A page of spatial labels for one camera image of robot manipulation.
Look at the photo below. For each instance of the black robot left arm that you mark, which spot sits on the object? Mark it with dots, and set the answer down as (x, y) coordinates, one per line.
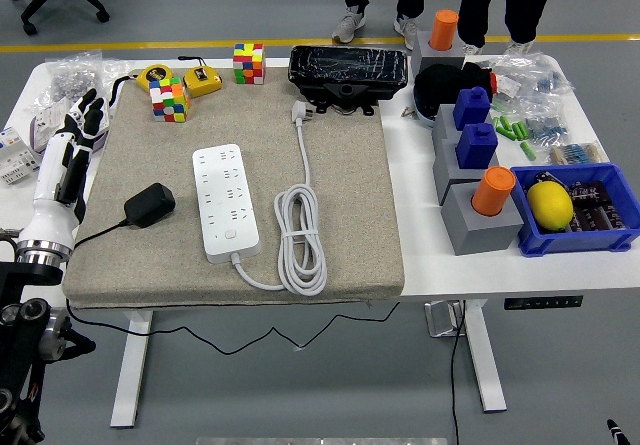
(20, 355)

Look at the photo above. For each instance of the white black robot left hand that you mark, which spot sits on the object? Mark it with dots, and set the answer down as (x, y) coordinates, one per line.
(52, 185)

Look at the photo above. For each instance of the black metal clip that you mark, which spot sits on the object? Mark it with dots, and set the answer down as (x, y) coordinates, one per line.
(547, 177)

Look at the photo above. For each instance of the yellow lemon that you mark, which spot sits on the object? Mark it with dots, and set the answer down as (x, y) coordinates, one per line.
(550, 206)

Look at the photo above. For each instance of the white power strip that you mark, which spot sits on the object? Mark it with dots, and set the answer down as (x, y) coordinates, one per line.
(225, 205)

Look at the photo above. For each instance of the orange cylinder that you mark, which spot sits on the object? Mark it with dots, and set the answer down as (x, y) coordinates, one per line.
(492, 192)
(444, 30)

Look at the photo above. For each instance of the white wall socket plate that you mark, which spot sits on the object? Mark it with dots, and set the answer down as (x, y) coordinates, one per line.
(45, 120)

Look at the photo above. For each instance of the black power adapter plug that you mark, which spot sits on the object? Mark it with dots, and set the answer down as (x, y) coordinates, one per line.
(150, 205)

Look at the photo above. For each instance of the small metal clip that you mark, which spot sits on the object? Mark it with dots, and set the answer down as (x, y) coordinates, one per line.
(410, 112)

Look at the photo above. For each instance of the white circuit breaker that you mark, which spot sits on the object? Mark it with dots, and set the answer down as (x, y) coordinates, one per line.
(15, 160)

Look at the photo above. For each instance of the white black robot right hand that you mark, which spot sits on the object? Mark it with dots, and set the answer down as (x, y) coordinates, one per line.
(617, 432)

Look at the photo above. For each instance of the large clear bag of resistors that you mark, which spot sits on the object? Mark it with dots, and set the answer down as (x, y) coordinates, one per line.
(540, 80)

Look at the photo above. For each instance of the clear bag of tan resistors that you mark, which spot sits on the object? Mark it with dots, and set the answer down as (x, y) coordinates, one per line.
(575, 154)

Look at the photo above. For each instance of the purple tray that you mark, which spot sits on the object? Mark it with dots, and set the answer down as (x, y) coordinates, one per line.
(101, 140)

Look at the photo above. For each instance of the clear bag of screws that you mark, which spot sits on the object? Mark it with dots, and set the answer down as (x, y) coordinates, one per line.
(75, 77)

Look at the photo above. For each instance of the grey holder block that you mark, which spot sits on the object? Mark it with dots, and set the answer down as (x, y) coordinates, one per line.
(442, 130)
(425, 55)
(480, 235)
(445, 170)

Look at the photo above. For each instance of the black cloth cap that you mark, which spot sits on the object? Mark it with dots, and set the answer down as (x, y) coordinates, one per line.
(437, 82)

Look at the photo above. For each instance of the black table control panel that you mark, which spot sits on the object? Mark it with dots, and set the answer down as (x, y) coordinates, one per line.
(542, 303)

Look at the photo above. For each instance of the silver box under table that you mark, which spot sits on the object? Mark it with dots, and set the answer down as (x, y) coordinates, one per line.
(442, 320)

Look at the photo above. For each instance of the grey-brown fabric mat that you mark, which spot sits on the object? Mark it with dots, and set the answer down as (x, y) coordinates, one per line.
(340, 215)

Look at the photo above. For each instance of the white table leg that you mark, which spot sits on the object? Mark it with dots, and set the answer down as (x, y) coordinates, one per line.
(487, 365)
(131, 375)

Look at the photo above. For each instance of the square yellow tape measure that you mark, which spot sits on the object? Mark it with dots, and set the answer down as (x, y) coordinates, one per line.
(202, 82)

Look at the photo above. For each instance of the blue square peg block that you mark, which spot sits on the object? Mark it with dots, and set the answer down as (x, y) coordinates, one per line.
(477, 147)
(472, 110)

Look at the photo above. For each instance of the black plastic-wrapped tray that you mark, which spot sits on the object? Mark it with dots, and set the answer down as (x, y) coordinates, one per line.
(345, 67)

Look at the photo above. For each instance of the round yellow tape measure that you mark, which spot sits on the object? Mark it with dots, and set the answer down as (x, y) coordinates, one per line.
(156, 76)

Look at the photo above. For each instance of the green cylinder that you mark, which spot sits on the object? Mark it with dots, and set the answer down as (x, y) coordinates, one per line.
(523, 130)
(528, 150)
(505, 125)
(514, 131)
(497, 123)

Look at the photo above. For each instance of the clear bag of blue resistors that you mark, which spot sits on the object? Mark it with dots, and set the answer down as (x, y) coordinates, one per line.
(545, 127)

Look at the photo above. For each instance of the multicoloured puzzle cube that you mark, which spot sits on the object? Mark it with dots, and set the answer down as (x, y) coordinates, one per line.
(249, 64)
(170, 101)

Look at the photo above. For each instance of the brown capacitor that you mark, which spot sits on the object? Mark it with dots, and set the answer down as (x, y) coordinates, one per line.
(584, 220)
(612, 216)
(592, 194)

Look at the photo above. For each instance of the blue plastic bin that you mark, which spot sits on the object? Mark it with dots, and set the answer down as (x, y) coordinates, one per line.
(575, 242)

